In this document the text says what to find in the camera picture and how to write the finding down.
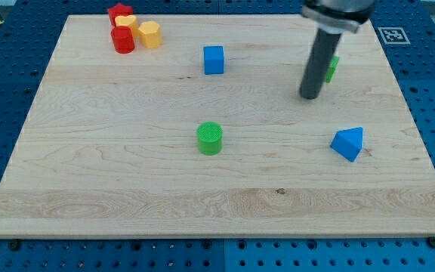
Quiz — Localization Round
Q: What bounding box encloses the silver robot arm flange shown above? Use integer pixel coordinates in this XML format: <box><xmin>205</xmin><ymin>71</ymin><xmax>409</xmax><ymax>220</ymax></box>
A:
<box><xmin>301</xmin><ymin>0</ymin><xmax>377</xmax><ymax>34</ymax></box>

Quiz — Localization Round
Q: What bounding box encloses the green cylinder block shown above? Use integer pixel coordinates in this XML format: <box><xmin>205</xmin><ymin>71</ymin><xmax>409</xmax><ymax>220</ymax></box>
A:
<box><xmin>196</xmin><ymin>122</ymin><xmax>223</xmax><ymax>156</ymax></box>

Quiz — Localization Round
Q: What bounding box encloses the wooden board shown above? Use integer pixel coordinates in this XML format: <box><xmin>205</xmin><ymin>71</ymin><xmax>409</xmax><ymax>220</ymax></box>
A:
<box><xmin>0</xmin><ymin>15</ymin><xmax>435</xmax><ymax>240</ymax></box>

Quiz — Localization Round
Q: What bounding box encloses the blue cube block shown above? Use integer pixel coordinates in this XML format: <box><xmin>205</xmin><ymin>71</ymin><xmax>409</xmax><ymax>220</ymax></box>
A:
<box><xmin>203</xmin><ymin>46</ymin><xmax>225</xmax><ymax>75</ymax></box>

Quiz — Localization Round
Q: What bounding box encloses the yellow hexagon block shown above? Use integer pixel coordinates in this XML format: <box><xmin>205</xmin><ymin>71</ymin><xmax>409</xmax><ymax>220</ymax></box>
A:
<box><xmin>138</xmin><ymin>20</ymin><xmax>163</xmax><ymax>48</ymax></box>

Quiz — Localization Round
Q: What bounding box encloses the blue triangle block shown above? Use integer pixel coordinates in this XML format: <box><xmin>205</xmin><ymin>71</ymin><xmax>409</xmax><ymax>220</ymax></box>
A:
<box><xmin>330</xmin><ymin>127</ymin><xmax>363</xmax><ymax>162</ymax></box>

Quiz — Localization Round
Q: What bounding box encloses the red cylinder block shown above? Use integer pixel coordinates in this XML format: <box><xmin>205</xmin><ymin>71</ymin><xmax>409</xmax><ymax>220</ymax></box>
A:
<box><xmin>110</xmin><ymin>26</ymin><xmax>134</xmax><ymax>54</ymax></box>

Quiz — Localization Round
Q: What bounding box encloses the green block behind rod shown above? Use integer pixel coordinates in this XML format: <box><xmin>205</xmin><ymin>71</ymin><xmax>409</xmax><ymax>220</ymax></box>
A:
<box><xmin>325</xmin><ymin>56</ymin><xmax>340</xmax><ymax>83</ymax></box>

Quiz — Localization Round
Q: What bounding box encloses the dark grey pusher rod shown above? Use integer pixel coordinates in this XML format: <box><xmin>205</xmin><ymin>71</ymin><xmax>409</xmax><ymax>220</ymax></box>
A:
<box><xmin>298</xmin><ymin>28</ymin><xmax>342</xmax><ymax>100</ymax></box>

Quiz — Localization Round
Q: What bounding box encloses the yellow heart block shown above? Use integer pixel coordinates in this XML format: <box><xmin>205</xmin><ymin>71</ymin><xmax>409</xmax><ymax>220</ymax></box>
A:
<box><xmin>115</xmin><ymin>14</ymin><xmax>139</xmax><ymax>39</ymax></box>

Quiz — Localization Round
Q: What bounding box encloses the red star block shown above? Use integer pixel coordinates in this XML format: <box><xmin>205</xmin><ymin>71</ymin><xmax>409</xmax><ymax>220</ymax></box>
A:
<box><xmin>107</xmin><ymin>2</ymin><xmax>134</xmax><ymax>26</ymax></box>

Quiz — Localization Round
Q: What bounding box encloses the white fiducial marker tag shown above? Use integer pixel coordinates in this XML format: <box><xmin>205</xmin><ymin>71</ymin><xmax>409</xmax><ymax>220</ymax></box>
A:
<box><xmin>378</xmin><ymin>26</ymin><xmax>410</xmax><ymax>45</ymax></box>

